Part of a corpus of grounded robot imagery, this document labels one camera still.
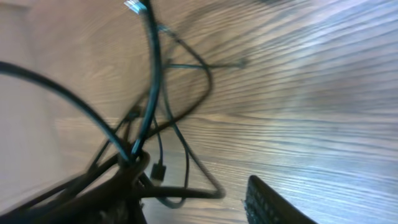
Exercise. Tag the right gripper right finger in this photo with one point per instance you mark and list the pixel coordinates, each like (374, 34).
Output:
(263, 205)

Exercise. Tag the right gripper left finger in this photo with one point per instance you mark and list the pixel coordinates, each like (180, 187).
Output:
(102, 197)

